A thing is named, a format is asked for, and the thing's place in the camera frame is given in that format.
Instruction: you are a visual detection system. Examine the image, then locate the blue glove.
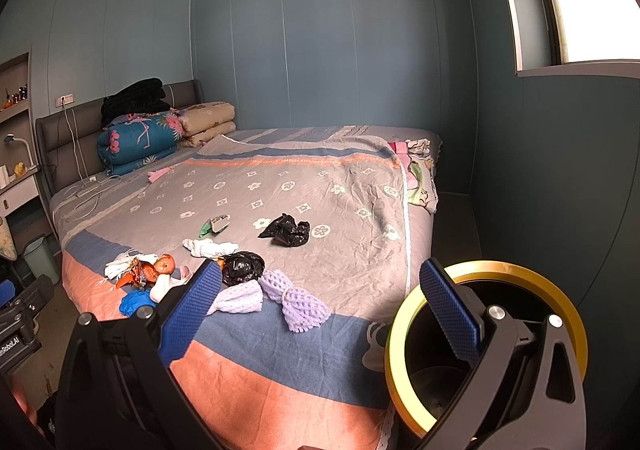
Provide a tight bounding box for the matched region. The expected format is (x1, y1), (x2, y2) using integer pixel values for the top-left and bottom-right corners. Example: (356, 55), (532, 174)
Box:
(119, 290), (156, 317)

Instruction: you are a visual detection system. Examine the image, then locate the orange peel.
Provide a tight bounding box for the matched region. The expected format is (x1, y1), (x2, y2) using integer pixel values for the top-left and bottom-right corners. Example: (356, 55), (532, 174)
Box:
(116, 257), (158, 290)
(153, 254), (176, 275)

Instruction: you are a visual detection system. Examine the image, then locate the yellow rimmed black trash bin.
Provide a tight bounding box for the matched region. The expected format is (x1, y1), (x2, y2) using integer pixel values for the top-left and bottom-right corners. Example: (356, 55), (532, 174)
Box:
(384, 261), (588, 437)

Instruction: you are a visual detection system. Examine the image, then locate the white foam net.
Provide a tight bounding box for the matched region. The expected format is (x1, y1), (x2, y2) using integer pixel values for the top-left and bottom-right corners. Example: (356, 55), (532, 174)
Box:
(207, 280), (264, 316)

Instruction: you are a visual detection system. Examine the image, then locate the crumpled white tissue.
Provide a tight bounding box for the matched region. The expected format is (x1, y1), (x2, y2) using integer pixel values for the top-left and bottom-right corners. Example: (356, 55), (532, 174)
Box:
(182, 239), (239, 259)

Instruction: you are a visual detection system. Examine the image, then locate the shiny black plastic bag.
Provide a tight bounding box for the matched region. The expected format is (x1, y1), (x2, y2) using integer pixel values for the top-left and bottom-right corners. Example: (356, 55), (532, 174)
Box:
(217, 251), (265, 287)

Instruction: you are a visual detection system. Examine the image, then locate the green small waste bin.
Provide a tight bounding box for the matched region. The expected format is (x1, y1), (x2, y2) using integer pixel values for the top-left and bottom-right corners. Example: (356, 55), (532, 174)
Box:
(23, 235), (60, 285)

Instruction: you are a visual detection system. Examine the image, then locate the white crumpled paper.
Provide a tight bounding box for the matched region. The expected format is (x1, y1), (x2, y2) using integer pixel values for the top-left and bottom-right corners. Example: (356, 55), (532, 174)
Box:
(104, 251), (160, 280)

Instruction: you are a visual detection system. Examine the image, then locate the crumpled black plastic bag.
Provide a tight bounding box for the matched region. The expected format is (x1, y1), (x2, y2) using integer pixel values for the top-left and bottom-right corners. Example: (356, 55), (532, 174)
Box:
(258, 213), (310, 248)

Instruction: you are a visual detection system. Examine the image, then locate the grey bedside shelf unit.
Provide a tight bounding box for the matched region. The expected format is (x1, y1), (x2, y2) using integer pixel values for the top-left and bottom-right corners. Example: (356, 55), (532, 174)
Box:
(1, 53), (41, 233)

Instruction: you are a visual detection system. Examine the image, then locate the pink cloth piece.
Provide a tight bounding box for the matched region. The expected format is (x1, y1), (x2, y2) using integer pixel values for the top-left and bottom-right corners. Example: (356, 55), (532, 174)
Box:
(148, 166), (174, 184)

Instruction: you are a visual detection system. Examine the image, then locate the grey patterned bed cover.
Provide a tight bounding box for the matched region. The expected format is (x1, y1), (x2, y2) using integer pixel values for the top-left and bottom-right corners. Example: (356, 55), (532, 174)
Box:
(52, 127), (433, 449)

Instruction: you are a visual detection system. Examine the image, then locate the floral sheet at bed corner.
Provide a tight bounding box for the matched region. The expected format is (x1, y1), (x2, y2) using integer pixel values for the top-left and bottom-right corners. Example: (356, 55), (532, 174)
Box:
(390, 138), (438, 214)

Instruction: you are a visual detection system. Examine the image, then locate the teal floral folded quilt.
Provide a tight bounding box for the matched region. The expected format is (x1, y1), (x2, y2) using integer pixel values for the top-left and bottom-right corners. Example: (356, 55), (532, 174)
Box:
(96, 111), (183, 176)

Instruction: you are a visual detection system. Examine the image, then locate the beige folded quilt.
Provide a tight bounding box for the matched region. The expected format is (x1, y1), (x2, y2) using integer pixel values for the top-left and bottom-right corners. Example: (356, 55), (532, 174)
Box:
(178, 102), (236, 148)

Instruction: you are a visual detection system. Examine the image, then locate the white desk lamp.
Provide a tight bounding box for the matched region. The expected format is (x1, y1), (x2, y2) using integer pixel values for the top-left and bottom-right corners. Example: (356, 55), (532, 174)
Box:
(3, 131), (37, 171)

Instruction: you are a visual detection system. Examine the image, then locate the dark grey bed headboard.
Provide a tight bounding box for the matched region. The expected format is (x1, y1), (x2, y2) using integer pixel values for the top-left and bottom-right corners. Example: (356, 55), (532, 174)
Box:
(34, 79), (205, 196)

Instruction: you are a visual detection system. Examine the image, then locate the black clothing pile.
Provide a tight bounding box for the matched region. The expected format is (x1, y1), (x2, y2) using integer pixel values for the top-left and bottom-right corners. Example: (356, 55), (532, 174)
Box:
(101, 78), (170, 127)

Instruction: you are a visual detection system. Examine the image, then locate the window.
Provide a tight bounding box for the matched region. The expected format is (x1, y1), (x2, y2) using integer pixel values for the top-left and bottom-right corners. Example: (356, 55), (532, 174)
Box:
(506, 0), (639, 79)

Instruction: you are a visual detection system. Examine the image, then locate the white charging cable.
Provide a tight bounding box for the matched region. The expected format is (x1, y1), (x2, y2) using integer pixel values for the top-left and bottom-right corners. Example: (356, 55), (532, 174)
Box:
(60, 101), (124, 224)

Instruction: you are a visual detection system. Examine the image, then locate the wall power socket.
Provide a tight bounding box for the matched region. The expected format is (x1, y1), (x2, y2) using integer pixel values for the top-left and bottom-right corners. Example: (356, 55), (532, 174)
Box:
(55, 94), (75, 108)

